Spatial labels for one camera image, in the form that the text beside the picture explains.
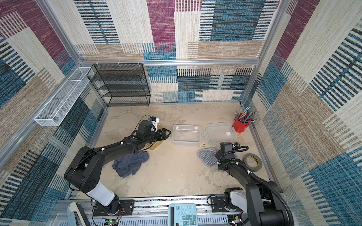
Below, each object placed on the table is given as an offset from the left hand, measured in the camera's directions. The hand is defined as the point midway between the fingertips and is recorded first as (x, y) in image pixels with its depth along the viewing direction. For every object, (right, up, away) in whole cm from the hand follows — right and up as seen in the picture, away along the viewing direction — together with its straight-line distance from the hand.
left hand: (168, 132), depth 90 cm
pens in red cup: (+52, +10, +8) cm, 53 cm away
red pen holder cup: (+48, +7, +7) cm, 49 cm away
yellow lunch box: (-8, -8, +6) cm, 13 cm away
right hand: (+34, -16, +2) cm, 37 cm away
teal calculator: (+9, -38, -20) cm, 44 cm away
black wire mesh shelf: (-38, +34, +20) cm, 55 cm away
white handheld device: (-45, -35, -18) cm, 60 cm away
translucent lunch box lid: (+36, -1, +13) cm, 38 cm away
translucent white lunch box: (+12, -3, +12) cm, 17 cm away
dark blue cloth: (-22, -18, -4) cm, 29 cm away
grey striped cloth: (+25, -15, +2) cm, 29 cm away
